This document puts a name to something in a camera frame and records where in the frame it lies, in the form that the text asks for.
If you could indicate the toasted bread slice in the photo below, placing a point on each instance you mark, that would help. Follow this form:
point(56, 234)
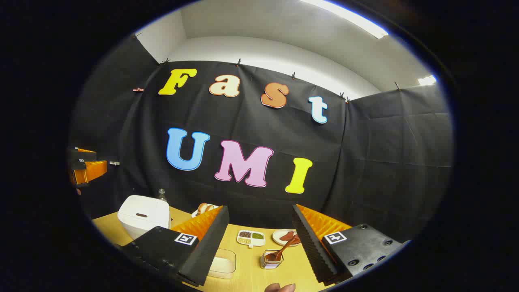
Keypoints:
point(202, 208)
point(210, 208)

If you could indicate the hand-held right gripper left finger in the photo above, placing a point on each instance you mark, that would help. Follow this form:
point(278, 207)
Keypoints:
point(211, 243)

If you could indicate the clear container of rice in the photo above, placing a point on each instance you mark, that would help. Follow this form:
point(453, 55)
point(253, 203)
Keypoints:
point(223, 263)

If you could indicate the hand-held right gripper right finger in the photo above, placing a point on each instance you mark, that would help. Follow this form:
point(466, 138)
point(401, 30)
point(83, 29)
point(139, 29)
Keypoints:
point(310, 247)

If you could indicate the ceiling light strip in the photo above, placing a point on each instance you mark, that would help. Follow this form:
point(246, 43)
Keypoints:
point(426, 80)

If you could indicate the white round plate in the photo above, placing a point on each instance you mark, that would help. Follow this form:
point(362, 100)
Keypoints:
point(277, 239)

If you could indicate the small glass bottle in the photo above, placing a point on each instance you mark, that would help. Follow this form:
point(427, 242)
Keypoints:
point(162, 196)

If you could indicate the red meat slice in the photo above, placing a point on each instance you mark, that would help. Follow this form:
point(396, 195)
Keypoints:
point(297, 240)
point(286, 236)

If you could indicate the black backdrop cloth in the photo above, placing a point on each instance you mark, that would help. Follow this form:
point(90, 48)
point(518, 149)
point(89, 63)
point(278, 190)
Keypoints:
point(365, 162)

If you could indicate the white divided grain dish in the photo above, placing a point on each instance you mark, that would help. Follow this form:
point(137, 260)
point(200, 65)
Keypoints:
point(251, 238)

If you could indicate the white rice cooker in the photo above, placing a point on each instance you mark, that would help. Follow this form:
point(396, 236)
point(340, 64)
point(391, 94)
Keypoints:
point(142, 215)

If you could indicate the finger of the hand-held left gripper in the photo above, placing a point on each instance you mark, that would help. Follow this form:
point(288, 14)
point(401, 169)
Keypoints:
point(86, 154)
point(93, 171)

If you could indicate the brown wooden spoon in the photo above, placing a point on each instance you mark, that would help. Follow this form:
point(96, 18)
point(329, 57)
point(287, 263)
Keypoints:
point(282, 248)

